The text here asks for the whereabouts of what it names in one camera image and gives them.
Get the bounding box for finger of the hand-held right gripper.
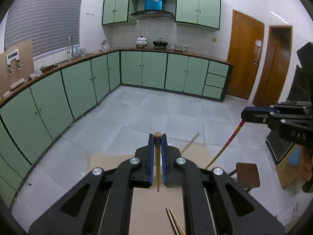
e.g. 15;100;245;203
241;107;288;130
269;102;313;121

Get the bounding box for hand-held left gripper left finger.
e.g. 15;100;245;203
29;134;156;235

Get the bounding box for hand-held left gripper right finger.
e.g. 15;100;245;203
161;134;286;235

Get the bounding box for blue cloth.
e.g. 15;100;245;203
288;145;302;167

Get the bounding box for orange cloth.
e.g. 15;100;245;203
300;147;313;182

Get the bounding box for open wooden door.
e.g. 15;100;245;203
252;25;293;107

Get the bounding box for cardboard panel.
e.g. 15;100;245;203
279;143;306;189

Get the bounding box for green drawer front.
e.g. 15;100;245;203
205;73;227;89
207;61;229;77
203;85;223;99

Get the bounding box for closed wooden door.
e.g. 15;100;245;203
226;10;265;101

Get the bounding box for dark brown stool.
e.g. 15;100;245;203
230;163;260;191

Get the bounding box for green base cabinet with drawers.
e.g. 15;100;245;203
120;49;234;102

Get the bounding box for black wok with lid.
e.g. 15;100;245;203
153;38;169;49

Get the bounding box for long green base cabinet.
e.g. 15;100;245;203
0;50;121;210

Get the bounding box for steel kitchen faucet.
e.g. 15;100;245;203
68;36;75;59

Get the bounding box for range hood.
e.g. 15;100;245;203
130;0;175;20

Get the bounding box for white power strip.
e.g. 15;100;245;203
10;78;25;89

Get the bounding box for brown board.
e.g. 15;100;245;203
0;40;35;91

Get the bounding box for white device on board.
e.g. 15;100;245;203
6;50;22;75

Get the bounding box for grey window blind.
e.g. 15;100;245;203
4;0;85;59

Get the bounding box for green wall cabinets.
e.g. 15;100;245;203
102;0;221;31

